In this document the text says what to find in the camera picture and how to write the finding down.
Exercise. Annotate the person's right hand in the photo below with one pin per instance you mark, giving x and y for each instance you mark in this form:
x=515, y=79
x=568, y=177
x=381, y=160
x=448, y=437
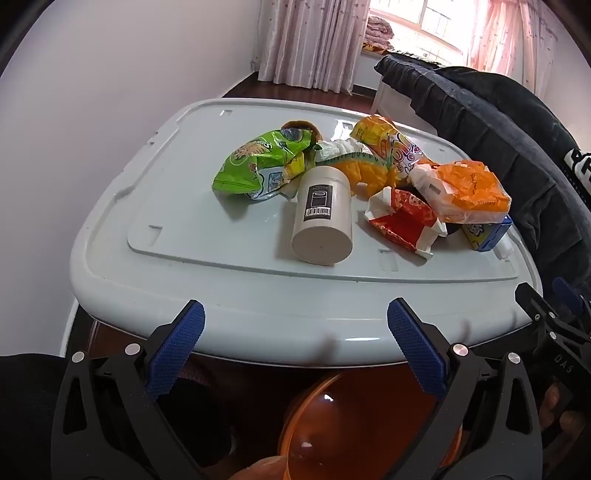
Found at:
x=551, y=408

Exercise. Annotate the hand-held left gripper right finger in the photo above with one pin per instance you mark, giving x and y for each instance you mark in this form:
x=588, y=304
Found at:
x=415, y=346

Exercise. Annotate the green snack bag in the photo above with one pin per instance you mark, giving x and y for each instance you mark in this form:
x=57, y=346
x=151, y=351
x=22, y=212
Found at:
x=258, y=161

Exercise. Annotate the pink curtain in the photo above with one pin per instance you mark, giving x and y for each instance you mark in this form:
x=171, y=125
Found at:
x=512, y=37
x=314, y=41

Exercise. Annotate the folded pink blanket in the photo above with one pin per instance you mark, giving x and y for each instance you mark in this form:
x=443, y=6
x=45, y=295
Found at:
x=379, y=30

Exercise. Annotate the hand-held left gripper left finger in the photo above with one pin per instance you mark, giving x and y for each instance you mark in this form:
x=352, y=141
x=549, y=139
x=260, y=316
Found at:
x=178, y=350

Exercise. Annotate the window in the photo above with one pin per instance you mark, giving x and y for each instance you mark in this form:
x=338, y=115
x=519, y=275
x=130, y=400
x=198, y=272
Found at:
x=438, y=23

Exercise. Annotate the yellow orange snack bag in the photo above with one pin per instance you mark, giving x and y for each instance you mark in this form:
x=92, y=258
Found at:
x=388, y=138

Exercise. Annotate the orange plastic bag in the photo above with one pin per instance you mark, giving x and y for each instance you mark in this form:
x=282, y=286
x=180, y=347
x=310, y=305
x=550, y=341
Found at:
x=471, y=194

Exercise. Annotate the white cylindrical container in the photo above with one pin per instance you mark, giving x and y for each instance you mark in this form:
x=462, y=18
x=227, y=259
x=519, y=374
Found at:
x=321, y=217

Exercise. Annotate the orange dinosaur toy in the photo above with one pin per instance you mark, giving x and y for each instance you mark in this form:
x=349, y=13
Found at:
x=364, y=170

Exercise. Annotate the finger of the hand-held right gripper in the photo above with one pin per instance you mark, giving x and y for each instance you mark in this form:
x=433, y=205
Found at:
x=535, y=307
x=569, y=295

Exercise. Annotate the orange plastic bin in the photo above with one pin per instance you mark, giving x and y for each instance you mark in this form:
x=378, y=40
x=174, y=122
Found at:
x=360, y=415

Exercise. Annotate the white crumpled tissue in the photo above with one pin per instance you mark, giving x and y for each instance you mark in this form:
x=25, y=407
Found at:
x=337, y=148

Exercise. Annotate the dark jacket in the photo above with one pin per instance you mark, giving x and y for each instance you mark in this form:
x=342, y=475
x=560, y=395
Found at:
x=485, y=115

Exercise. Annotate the blue yellow small box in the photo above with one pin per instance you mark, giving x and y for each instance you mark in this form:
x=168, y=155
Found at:
x=489, y=233

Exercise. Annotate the white furniture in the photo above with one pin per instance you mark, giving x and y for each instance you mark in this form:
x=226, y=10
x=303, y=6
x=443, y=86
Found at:
x=392, y=94

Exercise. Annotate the red white paper carton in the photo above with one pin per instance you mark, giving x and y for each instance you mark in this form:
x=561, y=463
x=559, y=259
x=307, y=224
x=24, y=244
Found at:
x=401, y=221

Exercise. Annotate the white plastic storage box lid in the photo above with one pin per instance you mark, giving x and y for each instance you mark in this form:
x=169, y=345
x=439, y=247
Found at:
x=207, y=240

